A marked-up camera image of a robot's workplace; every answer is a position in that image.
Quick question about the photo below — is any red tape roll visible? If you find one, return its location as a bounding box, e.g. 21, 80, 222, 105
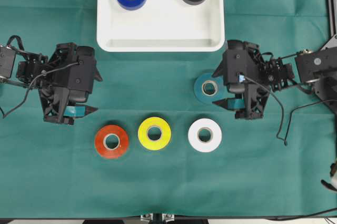
94, 125, 130, 159

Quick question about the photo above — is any black right camera cable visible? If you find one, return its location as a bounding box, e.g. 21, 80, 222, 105
243, 76, 337, 146

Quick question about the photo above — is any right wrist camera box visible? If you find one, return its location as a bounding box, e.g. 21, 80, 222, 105
222, 40, 248, 94

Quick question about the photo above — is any green table cloth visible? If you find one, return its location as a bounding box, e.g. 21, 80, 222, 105
1, 0, 336, 218

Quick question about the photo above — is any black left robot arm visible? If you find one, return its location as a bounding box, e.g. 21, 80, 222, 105
1, 35, 103, 125

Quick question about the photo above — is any black left camera cable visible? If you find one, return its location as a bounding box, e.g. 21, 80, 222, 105
0, 62, 81, 119

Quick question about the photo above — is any yellow tape roll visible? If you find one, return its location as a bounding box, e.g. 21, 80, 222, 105
138, 117, 172, 151

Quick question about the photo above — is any white tape roll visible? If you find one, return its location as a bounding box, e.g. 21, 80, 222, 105
188, 118, 222, 153

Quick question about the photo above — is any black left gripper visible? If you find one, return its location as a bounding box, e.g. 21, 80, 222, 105
16, 43, 103, 125

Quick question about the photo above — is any teal tape roll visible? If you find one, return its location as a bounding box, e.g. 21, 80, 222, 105
194, 72, 226, 104

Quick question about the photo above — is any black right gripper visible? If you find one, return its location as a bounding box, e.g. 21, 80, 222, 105
212, 42, 294, 120

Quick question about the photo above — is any white plastic tray case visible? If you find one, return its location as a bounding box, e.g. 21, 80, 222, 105
96, 0, 225, 52

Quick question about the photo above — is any black camera cable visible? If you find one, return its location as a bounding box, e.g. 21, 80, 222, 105
0, 62, 81, 119
243, 76, 337, 146

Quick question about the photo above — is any metal table clamp bracket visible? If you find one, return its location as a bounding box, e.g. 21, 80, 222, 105
140, 213, 175, 224

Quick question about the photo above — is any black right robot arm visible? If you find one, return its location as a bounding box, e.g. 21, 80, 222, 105
213, 40, 336, 120

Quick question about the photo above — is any white object at edge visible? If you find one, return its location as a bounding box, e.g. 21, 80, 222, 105
321, 162, 336, 192

